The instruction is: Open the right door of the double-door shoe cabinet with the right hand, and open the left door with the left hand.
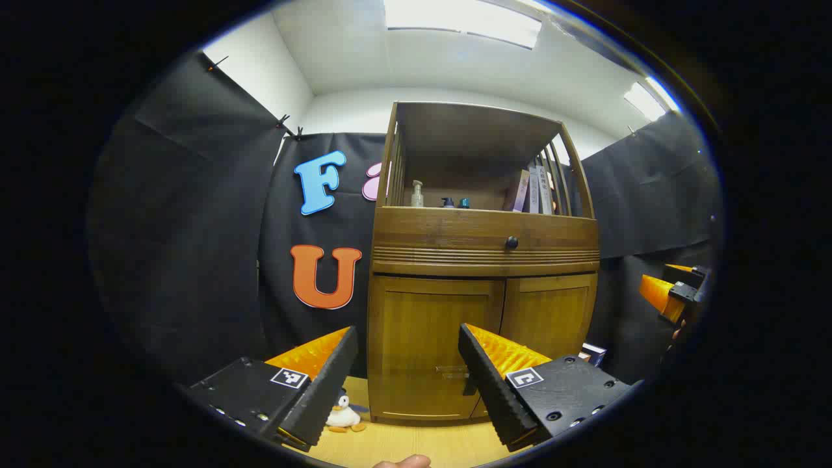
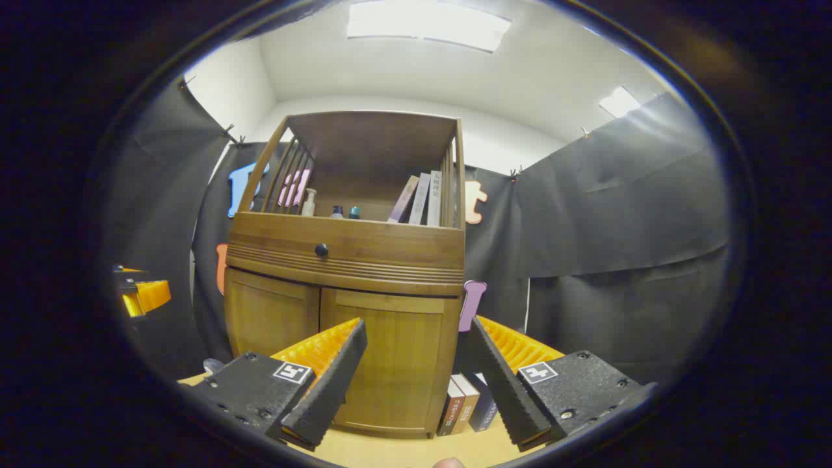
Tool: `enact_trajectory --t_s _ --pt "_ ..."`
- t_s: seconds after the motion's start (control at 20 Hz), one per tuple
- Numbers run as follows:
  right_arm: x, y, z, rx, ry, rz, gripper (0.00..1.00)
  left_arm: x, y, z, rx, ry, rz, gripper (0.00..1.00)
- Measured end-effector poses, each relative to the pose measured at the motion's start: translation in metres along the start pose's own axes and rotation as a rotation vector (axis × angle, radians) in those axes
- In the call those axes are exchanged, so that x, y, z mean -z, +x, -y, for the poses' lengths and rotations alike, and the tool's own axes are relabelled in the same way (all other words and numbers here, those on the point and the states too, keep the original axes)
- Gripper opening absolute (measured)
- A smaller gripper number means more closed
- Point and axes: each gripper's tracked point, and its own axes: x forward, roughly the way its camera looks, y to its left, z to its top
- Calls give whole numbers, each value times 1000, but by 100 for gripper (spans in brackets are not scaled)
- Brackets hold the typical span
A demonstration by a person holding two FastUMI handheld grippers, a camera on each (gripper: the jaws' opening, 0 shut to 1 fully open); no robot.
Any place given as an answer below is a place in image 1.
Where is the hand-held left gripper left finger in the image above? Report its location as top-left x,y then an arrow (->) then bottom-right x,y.
185,325 -> 360,452

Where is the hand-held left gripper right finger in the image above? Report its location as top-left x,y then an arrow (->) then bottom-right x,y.
458,323 -> 632,453

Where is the wooden shoe cabinet door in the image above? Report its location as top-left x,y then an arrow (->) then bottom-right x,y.
471,272 -> 598,420
368,274 -> 506,422

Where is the wooden double-door shoe cabinet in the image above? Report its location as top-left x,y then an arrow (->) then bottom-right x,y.
366,101 -> 601,423

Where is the wooden cabinet drawer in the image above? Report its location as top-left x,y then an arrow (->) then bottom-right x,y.
373,206 -> 600,274

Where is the penguin plush toy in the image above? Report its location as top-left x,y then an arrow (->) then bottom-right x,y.
325,389 -> 367,434

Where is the blue and white book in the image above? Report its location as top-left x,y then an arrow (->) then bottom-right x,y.
578,342 -> 609,369

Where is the small ceiling light panel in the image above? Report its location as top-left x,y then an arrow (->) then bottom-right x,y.
623,75 -> 681,122

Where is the pink book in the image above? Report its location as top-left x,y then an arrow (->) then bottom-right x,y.
502,170 -> 531,213

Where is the black backdrop cloth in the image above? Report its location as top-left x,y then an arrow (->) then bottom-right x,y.
87,51 -> 723,385

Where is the large ceiling light panel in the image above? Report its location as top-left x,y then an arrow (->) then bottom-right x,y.
383,0 -> 543,50

